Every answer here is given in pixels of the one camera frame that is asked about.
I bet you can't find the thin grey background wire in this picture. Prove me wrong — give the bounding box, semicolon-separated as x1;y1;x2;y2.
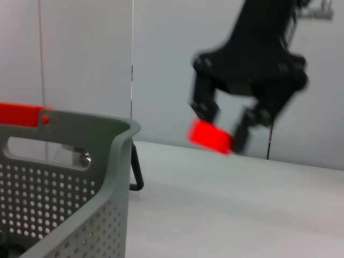
37;0;49;108

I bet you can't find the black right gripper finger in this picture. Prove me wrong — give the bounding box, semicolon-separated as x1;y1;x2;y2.
233;101;278;153
189;73;223;125

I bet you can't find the orange bin handle clip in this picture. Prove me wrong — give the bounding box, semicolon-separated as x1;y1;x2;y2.
0;102;54;127

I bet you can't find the glass pitcher with black handle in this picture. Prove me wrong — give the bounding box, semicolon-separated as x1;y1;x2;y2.
61;144;145;192

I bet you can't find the grey perforated plastic storage bin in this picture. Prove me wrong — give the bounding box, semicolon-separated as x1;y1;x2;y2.
0;109;142;258

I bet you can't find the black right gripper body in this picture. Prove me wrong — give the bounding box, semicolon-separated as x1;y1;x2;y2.
191;0;310;117

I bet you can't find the red sloped toy brick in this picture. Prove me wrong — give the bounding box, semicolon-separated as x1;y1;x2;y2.
186;119;234;156

